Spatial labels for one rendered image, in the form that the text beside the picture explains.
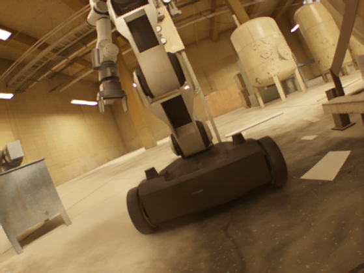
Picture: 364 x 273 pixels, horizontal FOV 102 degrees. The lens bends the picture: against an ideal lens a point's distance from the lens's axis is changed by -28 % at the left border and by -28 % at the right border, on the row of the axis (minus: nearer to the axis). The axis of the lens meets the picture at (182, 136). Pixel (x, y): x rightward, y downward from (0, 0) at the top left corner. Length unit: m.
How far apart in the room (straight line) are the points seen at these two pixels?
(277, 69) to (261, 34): 0.88
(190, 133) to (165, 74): 0.28
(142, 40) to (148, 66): 0.12
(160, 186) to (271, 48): 4.47
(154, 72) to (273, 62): 4.25
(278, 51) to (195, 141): 4.19
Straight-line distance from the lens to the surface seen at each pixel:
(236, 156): 0.69
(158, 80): 0.71
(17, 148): 1.60
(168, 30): 2.22
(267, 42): 4.93
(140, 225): 0.76
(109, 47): 0.90
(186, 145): 0.89
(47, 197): 1.57
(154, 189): 0.72
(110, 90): 0.83
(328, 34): 6.23
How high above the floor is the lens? 0.35
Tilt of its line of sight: 3 degrees down
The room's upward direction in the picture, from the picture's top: 22 degrees counter-clockwise
